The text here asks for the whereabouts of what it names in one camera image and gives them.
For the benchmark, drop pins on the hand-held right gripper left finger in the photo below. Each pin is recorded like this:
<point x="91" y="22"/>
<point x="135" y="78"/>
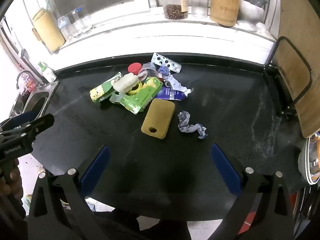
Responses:
<point x="96" y="166"/>

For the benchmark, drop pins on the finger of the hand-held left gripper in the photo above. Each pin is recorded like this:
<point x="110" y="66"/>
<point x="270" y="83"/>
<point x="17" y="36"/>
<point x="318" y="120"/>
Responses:
<point x="21" y="118"/>
<point x="41" y="123"/>

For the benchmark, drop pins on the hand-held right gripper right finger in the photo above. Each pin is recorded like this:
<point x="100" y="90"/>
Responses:
<point x="223" y="166"/>

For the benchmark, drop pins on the yellow sponge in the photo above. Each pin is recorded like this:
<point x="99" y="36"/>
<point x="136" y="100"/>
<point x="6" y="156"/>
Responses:
<point x="157" y="117"/>

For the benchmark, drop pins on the person's left hand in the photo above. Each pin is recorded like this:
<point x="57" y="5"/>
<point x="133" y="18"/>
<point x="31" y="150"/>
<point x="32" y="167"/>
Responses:
<point x="15" y="180"/>

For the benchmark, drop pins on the steel sink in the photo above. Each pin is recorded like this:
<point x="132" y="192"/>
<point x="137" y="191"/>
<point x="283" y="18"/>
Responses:
<point x="35" y="102"/>

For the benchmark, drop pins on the red printed packet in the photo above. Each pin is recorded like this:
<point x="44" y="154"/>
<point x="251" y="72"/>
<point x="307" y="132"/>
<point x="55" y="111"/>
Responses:
<point x="31" y="83"/>

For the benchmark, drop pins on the white soap dispenser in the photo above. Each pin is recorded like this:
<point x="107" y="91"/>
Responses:
<point x="48" y="73"/>

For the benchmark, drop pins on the crumpled blue tissue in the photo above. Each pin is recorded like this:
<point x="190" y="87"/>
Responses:
<point x="186" y="127"/>

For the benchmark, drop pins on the green cartoon snack packet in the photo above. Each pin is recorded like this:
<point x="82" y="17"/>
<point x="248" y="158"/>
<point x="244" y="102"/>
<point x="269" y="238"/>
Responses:
<point x="100" y="92"/>

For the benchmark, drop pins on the white plastic bottle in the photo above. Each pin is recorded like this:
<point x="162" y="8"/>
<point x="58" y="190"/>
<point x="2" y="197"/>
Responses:
<point x="123" y="83"/>

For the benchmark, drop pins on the yellow tape roll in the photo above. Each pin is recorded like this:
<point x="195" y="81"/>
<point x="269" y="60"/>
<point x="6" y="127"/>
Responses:
<point x="136" y="89"/>

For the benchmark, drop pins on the stacked bowls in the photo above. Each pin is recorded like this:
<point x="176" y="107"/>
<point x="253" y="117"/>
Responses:
<point x="311" y="157"/>

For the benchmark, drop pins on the blue white carton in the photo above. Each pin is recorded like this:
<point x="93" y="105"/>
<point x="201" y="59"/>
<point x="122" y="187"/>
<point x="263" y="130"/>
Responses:
<point x="170" y="94"/>

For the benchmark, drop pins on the yellow pitcher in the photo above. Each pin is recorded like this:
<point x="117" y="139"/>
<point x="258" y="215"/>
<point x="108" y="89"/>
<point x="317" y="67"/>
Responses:
<point x="48" y="30"/>

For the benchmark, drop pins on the clear plastic water bottle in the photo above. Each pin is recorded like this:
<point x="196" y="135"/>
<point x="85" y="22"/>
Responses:
<point x="65" y="28"/>

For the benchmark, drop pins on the crumpled blue white paper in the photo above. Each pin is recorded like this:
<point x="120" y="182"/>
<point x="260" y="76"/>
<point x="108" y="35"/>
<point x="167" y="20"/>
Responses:
<point x="172" y="80"/>

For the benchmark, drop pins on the clear drinking glass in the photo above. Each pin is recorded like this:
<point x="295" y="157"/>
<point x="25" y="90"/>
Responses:
<point x="75" y="23"/>
<point x="84" y="20"/>

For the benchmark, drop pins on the red bottle cap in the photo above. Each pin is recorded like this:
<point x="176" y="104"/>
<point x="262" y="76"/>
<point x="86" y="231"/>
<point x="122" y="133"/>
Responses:
<point x="134" y="68"/>

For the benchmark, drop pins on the clear plastic wrapper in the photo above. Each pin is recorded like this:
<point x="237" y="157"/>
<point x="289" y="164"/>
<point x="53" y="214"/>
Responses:
<point x="148" y="69"/>

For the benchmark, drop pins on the silver pill blister pack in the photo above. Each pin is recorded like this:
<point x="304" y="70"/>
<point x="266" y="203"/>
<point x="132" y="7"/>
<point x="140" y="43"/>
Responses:
<point x="162" y="60"/>

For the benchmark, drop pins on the rectangular wooden cutting board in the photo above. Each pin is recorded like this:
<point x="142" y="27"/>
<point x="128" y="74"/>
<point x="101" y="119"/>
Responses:
<point x="290" y="55"/>

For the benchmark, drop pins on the grey stone mortar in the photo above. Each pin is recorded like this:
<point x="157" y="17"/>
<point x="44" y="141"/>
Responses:
<point x="250" y="15"/>

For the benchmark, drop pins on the bamboo utensil holder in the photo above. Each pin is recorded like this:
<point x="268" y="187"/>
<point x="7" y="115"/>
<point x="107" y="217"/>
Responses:
<point x="225" y="7"/>

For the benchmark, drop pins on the glass jar with spices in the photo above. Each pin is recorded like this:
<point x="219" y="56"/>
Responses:
<point x="175" y="2"/>

